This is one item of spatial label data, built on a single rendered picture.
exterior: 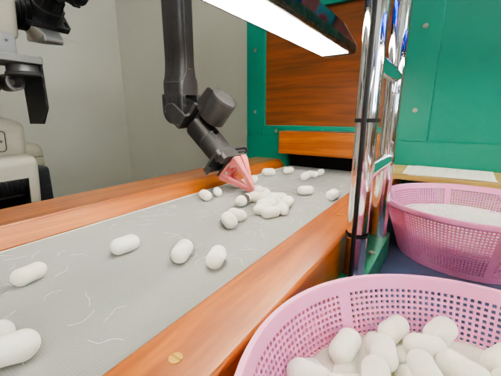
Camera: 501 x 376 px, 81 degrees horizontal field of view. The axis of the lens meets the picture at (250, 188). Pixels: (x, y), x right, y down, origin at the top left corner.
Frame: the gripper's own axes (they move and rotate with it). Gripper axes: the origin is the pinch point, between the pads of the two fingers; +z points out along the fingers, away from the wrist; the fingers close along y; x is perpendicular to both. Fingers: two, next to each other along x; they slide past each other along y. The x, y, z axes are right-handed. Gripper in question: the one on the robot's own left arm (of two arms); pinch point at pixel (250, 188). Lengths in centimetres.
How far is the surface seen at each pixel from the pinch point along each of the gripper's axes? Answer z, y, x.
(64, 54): -196, 65, 92
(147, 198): -9.0, -17.0, 7.9
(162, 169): -109, 114, 135
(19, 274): 1.0, -41.8, -0.9
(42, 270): 1.3, -39.8, -0.6
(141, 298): 10.3, -36.1, -7.0
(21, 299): 3.5, -42.5, -1.2
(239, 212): 6.0, -14.9, -5.4
